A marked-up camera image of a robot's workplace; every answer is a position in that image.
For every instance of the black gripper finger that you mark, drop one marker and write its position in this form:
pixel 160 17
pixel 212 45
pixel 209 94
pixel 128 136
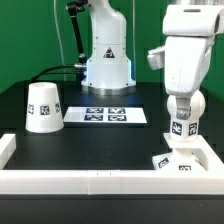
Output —
pixel 183 108

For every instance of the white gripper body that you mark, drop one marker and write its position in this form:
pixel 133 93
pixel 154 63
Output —
pixel 185 60

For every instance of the white marker sheet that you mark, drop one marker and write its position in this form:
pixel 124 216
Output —
pixel 114 115

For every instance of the black camera stand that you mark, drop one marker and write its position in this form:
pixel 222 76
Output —
pixel 74 8

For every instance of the white lamp shade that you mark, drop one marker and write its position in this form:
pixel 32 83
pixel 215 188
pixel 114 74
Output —
pixel 43 108

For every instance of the white table border fence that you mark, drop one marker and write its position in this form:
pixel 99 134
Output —
pixel 210 181

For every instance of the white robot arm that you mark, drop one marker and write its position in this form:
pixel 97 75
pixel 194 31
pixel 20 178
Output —
pixel 190 26

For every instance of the white lamp base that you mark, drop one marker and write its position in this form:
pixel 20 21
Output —
pixel 194 156

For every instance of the white lamp bulb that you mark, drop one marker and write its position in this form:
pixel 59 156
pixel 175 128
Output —
pixel 186 130

